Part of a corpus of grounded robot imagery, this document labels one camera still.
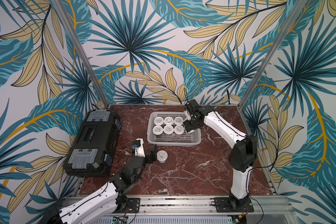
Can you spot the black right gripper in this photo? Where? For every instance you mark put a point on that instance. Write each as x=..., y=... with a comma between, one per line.
x=190, y=122

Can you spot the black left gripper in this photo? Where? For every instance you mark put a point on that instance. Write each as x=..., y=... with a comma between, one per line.
x=150, y=159

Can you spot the foil topped yogurt cup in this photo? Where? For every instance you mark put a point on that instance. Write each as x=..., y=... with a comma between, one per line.
x=162, y=156

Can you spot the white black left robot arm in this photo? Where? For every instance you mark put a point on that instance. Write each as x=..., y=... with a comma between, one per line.
x=108, y=199

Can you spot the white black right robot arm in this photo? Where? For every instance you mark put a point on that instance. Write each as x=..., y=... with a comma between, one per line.
x=243, y=149

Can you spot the white plastic perforated basket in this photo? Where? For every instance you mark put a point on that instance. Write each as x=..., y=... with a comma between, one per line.
x=185, y=140

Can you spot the black plastic toolbox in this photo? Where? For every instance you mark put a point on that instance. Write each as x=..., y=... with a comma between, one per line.
x=93, y=150

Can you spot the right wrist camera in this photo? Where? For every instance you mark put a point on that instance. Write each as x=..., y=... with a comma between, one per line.
x=190, y=108

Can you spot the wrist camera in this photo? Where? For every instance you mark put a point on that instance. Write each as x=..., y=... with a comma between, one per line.
x=190, y=108
x=138, y=149

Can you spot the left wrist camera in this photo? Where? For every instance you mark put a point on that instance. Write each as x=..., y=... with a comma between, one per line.
x=138, y=149

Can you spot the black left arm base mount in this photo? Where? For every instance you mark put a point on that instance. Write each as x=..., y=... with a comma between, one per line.
x=128, y=205

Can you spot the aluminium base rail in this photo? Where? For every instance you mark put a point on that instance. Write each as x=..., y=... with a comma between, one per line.
x=267, y=209

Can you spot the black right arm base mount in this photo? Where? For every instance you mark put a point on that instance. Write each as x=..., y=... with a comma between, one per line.
x=232, y=205

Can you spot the right aluminium frame post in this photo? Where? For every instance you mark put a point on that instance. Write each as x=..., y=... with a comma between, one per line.
x=286, y=26

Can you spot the aluminium frame post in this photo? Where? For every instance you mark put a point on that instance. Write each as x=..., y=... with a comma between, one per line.
x=286, y=26
x=62, y=13

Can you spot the left aluminium frame post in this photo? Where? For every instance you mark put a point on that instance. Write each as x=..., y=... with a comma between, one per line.
x=62, y=13

